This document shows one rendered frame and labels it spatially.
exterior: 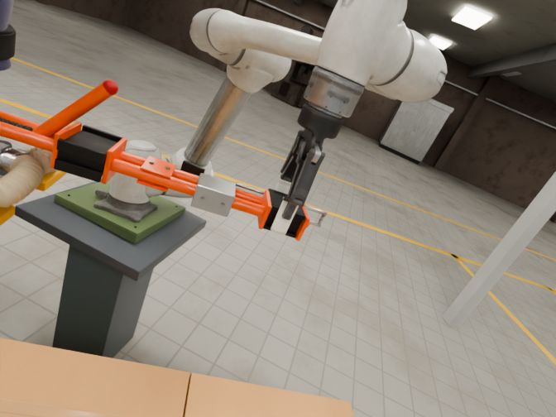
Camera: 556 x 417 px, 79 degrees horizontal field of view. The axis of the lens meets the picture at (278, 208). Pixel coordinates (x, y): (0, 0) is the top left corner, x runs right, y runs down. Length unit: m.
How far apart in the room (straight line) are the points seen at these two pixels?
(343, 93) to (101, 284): 1.24
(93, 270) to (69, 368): 0.44
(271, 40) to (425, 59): 0.34
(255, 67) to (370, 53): 0.58
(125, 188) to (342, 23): 1.01
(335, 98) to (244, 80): 0.58
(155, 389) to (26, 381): 0.33
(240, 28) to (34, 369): 1.04
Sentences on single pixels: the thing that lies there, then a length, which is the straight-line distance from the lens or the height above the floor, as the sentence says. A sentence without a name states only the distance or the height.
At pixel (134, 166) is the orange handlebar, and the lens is 0.61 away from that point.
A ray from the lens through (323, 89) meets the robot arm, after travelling 0.56.
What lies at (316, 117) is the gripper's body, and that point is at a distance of 0.57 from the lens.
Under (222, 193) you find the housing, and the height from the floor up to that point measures 1.28.
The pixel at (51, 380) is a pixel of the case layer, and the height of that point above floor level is 0.54.
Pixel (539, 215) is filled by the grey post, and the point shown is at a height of 1.23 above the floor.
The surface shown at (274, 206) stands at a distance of 0.60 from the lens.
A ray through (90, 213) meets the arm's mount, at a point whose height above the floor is 0.78.
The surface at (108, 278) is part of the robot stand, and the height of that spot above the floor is 0.53.
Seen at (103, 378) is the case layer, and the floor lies 0.54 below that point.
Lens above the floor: 1.52
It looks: 23 degrees down
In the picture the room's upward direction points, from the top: 24 degrees clockwise
